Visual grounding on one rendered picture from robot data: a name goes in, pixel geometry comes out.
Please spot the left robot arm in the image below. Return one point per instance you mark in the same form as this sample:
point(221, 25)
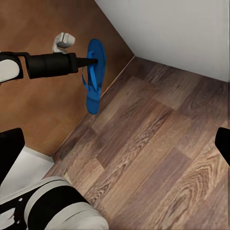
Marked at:
point(59, 63)

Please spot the sliding door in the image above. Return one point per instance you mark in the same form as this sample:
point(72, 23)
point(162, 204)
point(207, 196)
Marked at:
point(47, 109)

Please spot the sandal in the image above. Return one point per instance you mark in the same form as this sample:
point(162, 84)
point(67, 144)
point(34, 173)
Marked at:
point(95, 75)

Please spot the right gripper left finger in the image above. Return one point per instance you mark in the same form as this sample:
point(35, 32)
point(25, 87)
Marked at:
point(11, 144)

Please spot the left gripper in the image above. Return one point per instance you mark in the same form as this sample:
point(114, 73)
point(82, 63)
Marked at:
point(59, 64)

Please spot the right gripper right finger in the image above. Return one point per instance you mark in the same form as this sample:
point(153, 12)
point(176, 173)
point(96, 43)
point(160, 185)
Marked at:
point(222, 141)

